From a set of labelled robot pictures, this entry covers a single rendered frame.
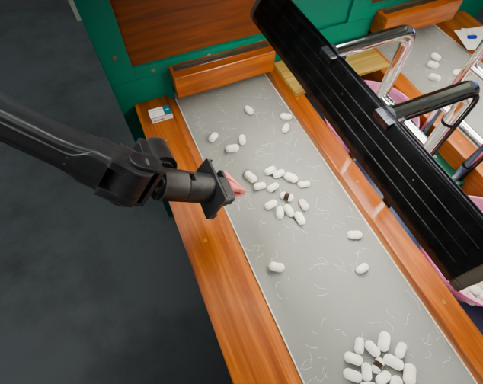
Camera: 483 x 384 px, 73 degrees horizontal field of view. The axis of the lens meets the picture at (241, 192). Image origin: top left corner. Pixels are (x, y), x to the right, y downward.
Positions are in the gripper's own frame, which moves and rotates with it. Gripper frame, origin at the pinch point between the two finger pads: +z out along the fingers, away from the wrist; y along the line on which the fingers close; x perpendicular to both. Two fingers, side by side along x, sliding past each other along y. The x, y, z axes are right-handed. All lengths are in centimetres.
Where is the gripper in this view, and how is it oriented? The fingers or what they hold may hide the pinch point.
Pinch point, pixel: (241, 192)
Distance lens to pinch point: 67.7
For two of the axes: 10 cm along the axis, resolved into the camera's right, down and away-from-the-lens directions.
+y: -3.9, -7.9, 4.8
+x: -5.8, 6.1, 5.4
